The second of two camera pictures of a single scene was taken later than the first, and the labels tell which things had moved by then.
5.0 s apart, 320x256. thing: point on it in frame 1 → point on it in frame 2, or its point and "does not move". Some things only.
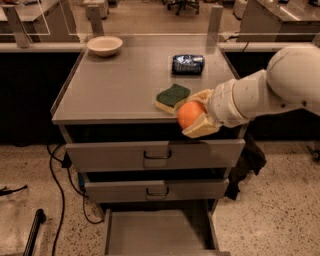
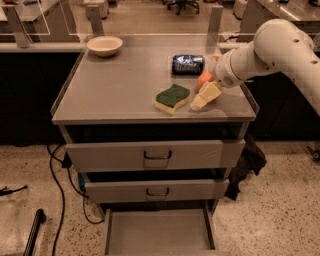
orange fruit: (188, 111) → (205, 77)
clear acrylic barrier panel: (143, 23) does not move
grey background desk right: (280, 21) does not move
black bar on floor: (39, 219) does not move
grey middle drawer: (117, 190) does not move
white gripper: (222, 104) → (222, 75)
